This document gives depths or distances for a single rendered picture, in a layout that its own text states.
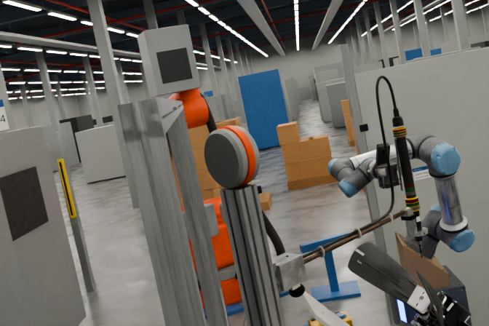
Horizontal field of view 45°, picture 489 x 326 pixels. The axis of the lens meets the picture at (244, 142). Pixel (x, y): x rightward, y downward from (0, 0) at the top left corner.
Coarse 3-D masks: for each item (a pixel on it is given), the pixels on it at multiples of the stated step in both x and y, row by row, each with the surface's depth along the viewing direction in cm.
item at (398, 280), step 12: (372, 252) 203; (384, 252) 207; (348, 264) 193; (372, 264) 198; (384, 264) 199; (396, 264) 202; (360, 276) 192; (372, 276) 194; (384, 276) 196; (396, 276) 197; (408, 276) 199; (384, 288) 192; (396, 288) 193; (408, 288) 195
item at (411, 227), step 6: (408, 210) 194; (402, 216) 196; (408, 216) 194; (414, 216) 195; (408, 222) 197; (414, 222) 196; (408, 228) 197; (414, 228) 196; (426, 228) 199; (408, 234) 198; (414, 234) 196; (420, 234) 196
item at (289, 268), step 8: (280, 256) 161; (288, 256) 160; (296, 256) 158; (280, 264) 154; (288, 264) 155; (296, 264) 157; (280, 272) 154; (288, 272) 155; (296, 272) 157; (304, 272) 159; (280, 280) 154; (288, 280) 155; (296, 280) 157; (304, 280) 159; (280, 288) 155; (288, 288) 155
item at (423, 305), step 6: (420, 288) 196; (414, 294) 194; (420, 294) 195; (426, 294) 195; (408, 300) 192; (414, 300) 193; (420, 300) 193; (426, 300) 194; (414, 306) 191; (420, 306) 192; (426, 306) 192; (420, 312) 190
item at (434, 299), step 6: (420, 276) 168; (426, 282) 171; (426, 288) 166; (432, 288) 175; (432, 294) 170; (432, 300) 166; (438, 300) 177; (438, 306) 170; (438, 312) 166; (438, 318) 160
